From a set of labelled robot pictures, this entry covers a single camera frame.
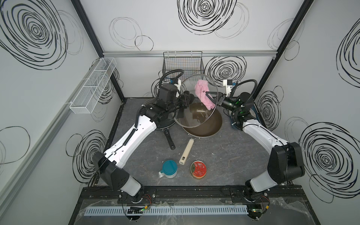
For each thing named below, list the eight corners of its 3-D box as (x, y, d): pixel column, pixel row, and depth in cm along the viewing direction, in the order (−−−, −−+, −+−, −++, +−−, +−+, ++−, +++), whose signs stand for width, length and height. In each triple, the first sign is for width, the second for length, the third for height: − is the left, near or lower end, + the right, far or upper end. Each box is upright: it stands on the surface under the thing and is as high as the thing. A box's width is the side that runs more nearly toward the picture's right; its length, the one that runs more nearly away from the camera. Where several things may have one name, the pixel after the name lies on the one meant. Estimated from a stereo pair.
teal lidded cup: (160, 178, 81) (158, 174, 75) (161, 164, 86) (160, 160, 80) (177, 178, 81) (177, 174, 75) (177, 164, 86) (177, 160, 80)
